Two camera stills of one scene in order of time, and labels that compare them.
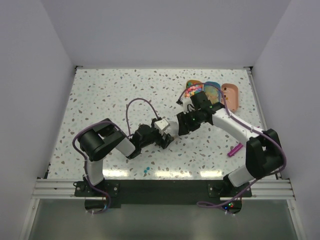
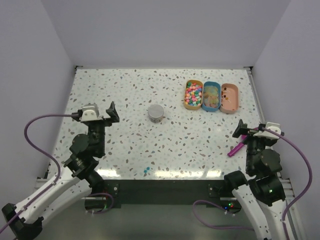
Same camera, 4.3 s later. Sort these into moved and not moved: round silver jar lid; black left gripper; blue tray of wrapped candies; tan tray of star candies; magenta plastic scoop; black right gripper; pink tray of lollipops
Moved: black right gripper; round silver jar lid; black left gripper
Not moved: blue tray of wrapped candies; magenta plastic scoop; pink tray of lollipops; tan tray of star candies
